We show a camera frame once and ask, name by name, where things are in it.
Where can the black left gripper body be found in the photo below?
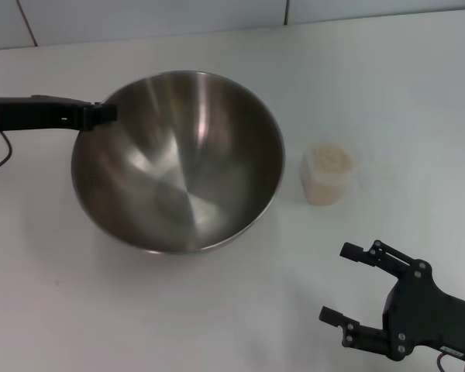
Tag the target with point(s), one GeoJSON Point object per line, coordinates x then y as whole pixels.
{"type": "Point", "coordinates": [38, 114]}

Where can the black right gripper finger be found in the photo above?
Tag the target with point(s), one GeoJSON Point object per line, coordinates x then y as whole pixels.
{"type": "Point", "coordinates": [362, 337]}
{"type": "Point", "coordinates": [383, 257]}

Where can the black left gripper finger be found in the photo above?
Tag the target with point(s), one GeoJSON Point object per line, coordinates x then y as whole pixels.
{"type": "Point", "coordinates": [107, 113]}
{"type": "Point", "coordinates": [90, 123]}

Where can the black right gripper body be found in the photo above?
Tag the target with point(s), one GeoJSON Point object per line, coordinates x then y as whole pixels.
{"type": "Point", "coordinates": [414, 310]}

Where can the stainless steel mixing bowl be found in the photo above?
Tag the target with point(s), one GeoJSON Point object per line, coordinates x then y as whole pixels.
{"type": "Point", "coordinates": [186, 166]}

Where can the clear plastic cup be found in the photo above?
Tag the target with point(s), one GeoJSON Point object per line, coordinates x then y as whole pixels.
{"type": "Point", "coordinates": [312, 191]}

